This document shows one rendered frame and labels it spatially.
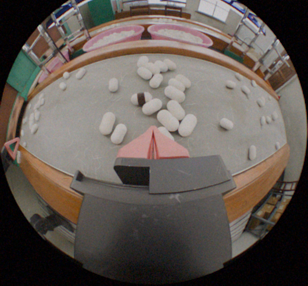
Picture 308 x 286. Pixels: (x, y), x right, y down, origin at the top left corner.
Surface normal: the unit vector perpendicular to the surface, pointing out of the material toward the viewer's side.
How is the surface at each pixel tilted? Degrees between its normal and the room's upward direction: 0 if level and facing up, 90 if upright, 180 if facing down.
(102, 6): 90
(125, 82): 0
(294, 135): 90
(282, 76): 90
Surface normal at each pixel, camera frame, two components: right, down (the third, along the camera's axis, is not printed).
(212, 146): 0.00, -0.24
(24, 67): 1.00, 0.00
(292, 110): -1.00, 0.04
